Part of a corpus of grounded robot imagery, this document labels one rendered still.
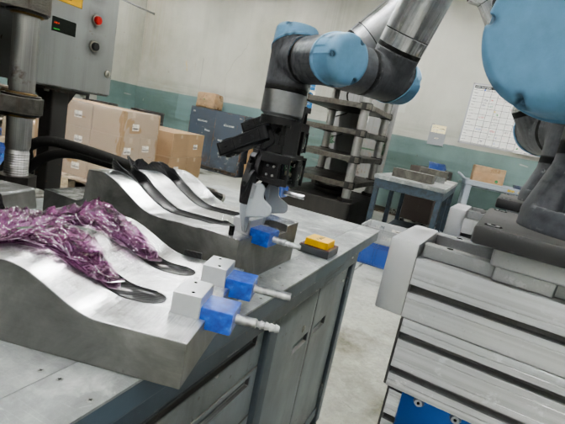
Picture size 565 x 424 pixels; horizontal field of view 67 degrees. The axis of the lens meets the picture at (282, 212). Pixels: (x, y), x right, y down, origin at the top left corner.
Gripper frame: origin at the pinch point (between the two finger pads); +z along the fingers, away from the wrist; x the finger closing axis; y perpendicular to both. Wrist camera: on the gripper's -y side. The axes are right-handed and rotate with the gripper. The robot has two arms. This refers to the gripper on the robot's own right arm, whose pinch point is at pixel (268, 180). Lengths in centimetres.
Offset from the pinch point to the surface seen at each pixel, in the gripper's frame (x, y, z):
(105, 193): -36.0, -17.5, 5.5
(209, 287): -55, 22, 7
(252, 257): -29.7, 14.4, 10.4
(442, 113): 620, -30, -78
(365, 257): 287, -28, 89
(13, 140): -27, -61, 3
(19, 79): -27, -60, -13
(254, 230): -31.2, 14.5, 4.9
